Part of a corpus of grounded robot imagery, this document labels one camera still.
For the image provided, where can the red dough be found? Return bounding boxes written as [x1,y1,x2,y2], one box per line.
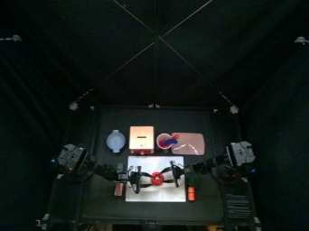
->
[150,171,167,188]

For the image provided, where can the wooden drawer box red front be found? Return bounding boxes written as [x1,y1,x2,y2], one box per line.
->
[128,125,155,156]

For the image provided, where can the blue-grey bowl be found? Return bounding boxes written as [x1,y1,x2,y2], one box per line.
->
[106,129,127,153]

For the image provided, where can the small rectangular block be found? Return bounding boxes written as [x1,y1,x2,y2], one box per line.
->
[114,181,124,198]

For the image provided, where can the red cup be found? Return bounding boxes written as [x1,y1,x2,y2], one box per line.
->
[155,133,178,151]

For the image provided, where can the white text label sticker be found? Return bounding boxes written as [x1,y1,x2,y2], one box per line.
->
[223,193,253,217]

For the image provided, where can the vertical frame pole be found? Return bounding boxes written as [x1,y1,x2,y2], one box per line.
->
[152,0,160,108]

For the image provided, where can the thin diagonal brace wire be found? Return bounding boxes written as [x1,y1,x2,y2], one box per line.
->
[111,0,237,106]
[72,0,214,105]

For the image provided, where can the silver frame clamp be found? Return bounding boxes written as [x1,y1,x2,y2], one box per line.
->
[0,33,24,43]
[293,35,309,46]

